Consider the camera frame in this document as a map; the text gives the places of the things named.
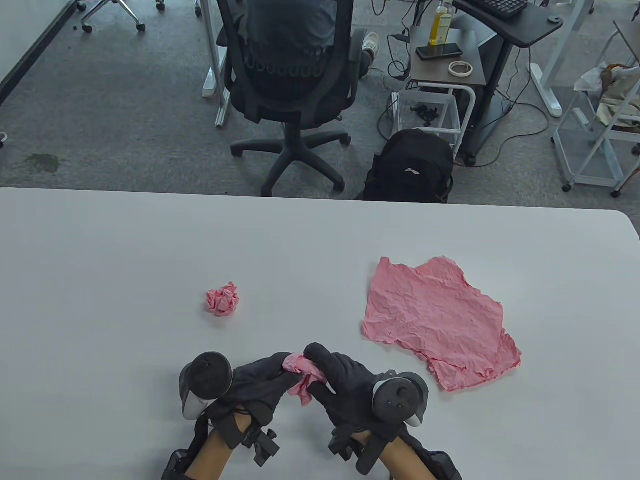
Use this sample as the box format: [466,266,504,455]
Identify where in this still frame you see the white desk leg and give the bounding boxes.
[199,0,232,129]
[530,0,588,118]

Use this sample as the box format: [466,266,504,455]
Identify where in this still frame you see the person's left hand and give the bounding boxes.
[206,352,304,435]

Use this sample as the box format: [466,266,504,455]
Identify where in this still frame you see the person's right forearm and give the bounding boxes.
[350,431,432,480]

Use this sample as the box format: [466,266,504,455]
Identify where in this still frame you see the person's left forearm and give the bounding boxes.
[187,417,252,480]

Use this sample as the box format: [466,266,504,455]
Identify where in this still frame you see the black standing desk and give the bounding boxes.
[452,0,565,168]

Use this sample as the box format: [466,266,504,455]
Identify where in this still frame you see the black keyboard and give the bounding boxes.
[470,0,530,20]

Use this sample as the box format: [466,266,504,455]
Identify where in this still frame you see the white wheeled cart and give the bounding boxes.
[552,20,640,198]

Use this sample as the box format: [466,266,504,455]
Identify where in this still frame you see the black smartphone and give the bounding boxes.
[416,43,464,62]

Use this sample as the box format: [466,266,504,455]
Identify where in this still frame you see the clear bottle yellow liquid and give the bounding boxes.
[429,0,455,47]

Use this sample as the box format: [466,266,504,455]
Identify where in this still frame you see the beige cloth bundle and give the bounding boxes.
[574,62,640,133]

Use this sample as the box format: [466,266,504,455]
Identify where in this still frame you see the grey white side table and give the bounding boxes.
[392,25,488,161]

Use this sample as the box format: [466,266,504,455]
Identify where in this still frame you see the black backpack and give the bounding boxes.
[362,129,455,203]

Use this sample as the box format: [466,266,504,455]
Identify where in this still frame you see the person's right hand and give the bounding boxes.
[304,342,402,443]

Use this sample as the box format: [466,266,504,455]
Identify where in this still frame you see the black white tracking controller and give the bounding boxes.
[371,372,430,427]
[179,351,234,420]

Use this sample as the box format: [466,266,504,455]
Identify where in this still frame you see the black mesh office chair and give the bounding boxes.
[216,0,369,197]

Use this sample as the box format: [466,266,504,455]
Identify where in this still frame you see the silver chair base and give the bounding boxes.
[75,0,167,34]

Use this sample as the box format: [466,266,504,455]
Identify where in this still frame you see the black clamp parts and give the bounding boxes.
[410,102,441,126]

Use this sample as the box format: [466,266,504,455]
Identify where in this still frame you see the black floor cable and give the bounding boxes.
[467,47,551,168]

